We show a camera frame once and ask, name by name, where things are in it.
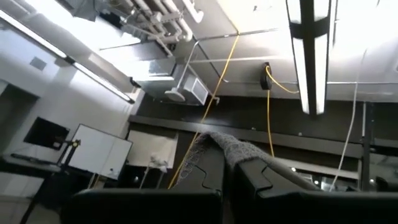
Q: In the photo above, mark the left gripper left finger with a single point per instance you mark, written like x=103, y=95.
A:
x=140, y=207

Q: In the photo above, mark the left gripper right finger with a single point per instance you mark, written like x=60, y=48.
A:
x=295, y=207

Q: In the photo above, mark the plain dark grey towel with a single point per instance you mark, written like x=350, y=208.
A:
x=236, y=149

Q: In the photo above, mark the white crumpled sheet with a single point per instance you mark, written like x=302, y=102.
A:
x=158, y=161

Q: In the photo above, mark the white board panel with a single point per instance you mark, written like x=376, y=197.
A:
x=99, y=152

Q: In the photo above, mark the black monitor screen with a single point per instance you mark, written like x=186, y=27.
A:
x=46, y=133

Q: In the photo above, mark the long ceiling strip light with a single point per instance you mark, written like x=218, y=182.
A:
x=99, y=81

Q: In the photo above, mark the bright ceiling light panel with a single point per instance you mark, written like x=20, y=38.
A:
x=311, y=62

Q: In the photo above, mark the white ceiling pipes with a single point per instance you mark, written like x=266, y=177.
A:
x=174, y=18

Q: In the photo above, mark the black camera stand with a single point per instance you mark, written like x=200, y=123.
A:
x=70, y=152

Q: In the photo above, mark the black vertical post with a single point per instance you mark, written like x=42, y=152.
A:
x=367, y=146

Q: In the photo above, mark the silver air duct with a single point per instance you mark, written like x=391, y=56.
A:
x=174, y=81

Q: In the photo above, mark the grey wall vent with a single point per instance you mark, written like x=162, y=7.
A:
x=38, y=63

